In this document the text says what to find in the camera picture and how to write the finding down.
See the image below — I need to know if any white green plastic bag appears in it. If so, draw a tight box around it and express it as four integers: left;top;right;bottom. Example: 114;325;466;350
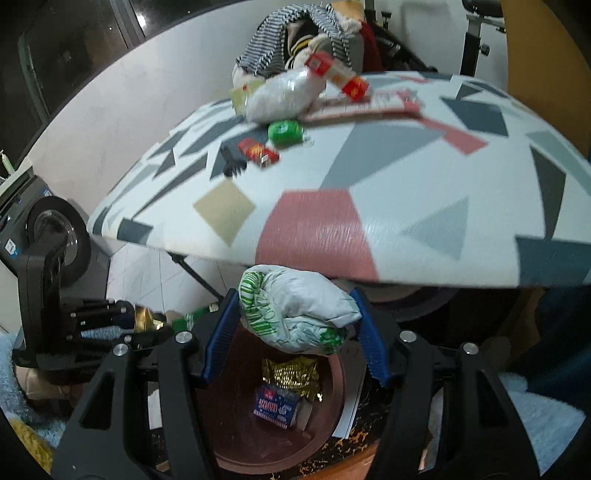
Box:
238;265;362;356

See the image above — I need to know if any black plastic fork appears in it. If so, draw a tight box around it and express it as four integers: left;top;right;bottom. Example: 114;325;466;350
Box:
219;146;247;178

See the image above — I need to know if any red capped clear tube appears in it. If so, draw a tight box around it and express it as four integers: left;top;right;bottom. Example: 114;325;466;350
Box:
238;138;280;168

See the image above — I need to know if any brown round trash bin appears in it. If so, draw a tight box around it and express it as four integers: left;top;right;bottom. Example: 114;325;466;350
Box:
200;328;365;475

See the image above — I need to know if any gold foil wrapper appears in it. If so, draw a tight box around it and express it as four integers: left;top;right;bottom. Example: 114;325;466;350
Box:
262;356;324;402

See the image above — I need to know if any blue red snack box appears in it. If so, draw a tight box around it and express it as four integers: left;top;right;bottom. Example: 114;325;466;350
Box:
252;385;301;430

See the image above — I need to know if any geometric patterned tablecloth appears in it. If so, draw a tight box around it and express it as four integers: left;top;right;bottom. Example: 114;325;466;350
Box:
88;72;590;288

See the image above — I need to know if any light blue fluffy sleeve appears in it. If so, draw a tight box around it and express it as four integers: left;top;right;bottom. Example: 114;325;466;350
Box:
499;373;586;474

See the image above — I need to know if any clear bag of white stuff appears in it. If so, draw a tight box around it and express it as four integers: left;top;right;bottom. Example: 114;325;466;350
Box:
245;66;327;124

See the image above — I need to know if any flat clear red package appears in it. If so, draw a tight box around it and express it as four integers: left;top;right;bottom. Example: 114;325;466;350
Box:
298;90;423;123

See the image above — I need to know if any red white carton box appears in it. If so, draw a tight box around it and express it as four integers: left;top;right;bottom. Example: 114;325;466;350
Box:
304;51;370;102

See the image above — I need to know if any striped black white garment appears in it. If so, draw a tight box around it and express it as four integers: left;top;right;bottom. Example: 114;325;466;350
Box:
235;4;362;79

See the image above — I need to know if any black exercise bike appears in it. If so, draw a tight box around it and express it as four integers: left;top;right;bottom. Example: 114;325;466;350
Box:
363;1;506;77

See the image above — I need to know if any black folding table frame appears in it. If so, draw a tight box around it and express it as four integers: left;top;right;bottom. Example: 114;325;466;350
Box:
167;252;223;302

